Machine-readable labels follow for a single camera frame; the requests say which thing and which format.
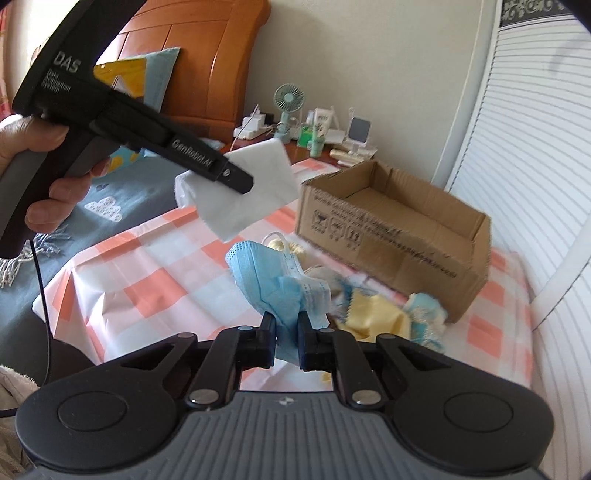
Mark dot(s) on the dark grey blanket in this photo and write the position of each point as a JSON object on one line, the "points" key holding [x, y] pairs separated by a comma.
{"points": [[116, 202]]}

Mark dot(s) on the blue patterned sachet pouch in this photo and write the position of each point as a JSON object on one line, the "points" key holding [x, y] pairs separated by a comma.
{"points": [[428, 320]]}

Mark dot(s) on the green tube bottle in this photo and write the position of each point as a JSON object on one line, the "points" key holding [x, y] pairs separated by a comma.
{"points": [[317, 141]]}

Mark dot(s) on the phone on white stand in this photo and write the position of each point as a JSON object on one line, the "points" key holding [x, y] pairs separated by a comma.
{"points": [[357, 138]]}

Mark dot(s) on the yellow cloth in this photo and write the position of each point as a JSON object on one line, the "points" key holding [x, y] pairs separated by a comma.
{"points": [[367, 316]]}

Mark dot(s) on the blue surgical face mask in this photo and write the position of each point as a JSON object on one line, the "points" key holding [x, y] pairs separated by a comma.
{"points": [[273, 281]]}

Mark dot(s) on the wooden headboard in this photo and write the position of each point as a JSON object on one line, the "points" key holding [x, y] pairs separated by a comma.
{"points": [[206, 92]]}

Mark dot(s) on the white power strip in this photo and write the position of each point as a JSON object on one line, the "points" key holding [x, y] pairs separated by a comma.
{"points": [[254, 125]]}

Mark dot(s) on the white cloth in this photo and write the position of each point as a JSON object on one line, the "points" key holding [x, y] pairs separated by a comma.
{"points": [[227, 212]]}

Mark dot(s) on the cream hair scrunchie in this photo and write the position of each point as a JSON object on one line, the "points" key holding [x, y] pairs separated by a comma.
{"points": [[277, 241]]}

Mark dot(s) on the blue yellow pillow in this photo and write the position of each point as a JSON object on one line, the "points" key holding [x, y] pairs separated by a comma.
{"points": [[144, 78]]}

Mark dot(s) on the orange white checkered tablecloth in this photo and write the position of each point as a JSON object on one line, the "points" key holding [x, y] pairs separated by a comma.
{"points": [[169, 275]]}

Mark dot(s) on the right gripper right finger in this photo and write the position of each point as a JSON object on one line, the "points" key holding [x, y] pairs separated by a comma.
{"points": [[315, 348]]}

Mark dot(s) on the blue white plush toy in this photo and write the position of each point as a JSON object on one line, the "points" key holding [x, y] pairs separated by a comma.
{"points": [[339, 285]]}

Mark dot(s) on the person's left hand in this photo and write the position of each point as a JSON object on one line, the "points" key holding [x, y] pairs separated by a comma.
{"points": [[20, 134]]}

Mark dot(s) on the white skincare box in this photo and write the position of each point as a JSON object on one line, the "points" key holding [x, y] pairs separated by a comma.
{"points": [[322, 121]]}

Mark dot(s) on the small green desk fan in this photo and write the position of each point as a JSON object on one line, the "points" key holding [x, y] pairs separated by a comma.
{"points": [[288, 98]]}

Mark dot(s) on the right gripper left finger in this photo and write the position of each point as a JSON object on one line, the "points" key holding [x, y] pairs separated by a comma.
{"points": [[257, 345]]}

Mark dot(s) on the brown cardboard box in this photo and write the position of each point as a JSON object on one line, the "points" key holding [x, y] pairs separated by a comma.
{"points": [[405, 232]]}

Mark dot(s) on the white remote control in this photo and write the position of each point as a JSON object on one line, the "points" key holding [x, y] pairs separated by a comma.
{"points": [[347, 159]]}

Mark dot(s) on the green box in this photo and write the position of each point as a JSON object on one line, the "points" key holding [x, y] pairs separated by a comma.
{"points": [[305, 135]]}

